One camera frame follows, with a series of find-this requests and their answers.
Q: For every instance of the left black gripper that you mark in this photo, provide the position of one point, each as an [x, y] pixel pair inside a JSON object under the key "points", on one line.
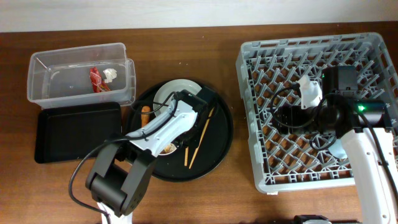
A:
{"points": [[185, 143]]}

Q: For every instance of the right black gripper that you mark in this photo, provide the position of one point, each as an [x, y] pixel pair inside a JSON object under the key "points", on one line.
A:
{"points": [[293, 111]]}

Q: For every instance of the pink bowl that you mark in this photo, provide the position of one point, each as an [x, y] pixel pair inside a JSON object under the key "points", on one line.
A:
{"points": [[170, 148]]}

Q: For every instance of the light blue plastic cup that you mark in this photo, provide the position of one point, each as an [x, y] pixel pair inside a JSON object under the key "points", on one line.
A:
{"points": [[337, 151]]}

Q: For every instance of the white tissue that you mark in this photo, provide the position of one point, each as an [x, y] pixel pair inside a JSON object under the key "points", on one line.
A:
{"points": [[110, 75]]}

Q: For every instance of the red snack wrapper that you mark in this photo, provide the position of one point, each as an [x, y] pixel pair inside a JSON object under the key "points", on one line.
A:
{"points": [[96, 80]]}

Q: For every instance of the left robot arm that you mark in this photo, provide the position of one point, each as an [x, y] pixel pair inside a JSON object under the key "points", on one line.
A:
{"points": [[123, 167]]}

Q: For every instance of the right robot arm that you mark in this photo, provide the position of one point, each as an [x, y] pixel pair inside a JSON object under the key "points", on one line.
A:
{"points": [[363, 127]]}

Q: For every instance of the grey dishwasher rack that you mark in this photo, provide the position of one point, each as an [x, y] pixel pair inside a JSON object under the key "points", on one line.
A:
{"points": [[267, 68]]}

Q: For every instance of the clear plastic waste bin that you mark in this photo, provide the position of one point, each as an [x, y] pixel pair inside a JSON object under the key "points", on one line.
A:
{"points": [[58, 78]]}

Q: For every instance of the right wooden chopstick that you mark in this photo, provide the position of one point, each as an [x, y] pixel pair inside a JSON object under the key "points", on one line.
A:
{"points": [[201, 138]]}

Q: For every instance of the wooden chopstick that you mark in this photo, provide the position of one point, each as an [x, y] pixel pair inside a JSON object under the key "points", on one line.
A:
{"points": [[186, 156], [201, 138]]}

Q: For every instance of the grey round plate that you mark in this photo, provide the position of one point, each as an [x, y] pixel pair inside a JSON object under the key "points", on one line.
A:
{"points": [[174, 85]]}

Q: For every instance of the left wooden chopstick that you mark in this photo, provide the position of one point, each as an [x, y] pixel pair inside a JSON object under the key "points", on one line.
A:
{"points": [[186, 156]]}

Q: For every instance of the round black serving tray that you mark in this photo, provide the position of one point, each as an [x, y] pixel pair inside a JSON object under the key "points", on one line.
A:
{"points": [[214, 147]]}

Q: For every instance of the orange carrot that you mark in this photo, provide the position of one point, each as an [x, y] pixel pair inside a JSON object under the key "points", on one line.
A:
{"points": [[145, 116]]}

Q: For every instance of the black rectangular tray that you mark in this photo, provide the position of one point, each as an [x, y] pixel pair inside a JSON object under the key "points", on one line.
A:
{"points": [[70, 133]]}

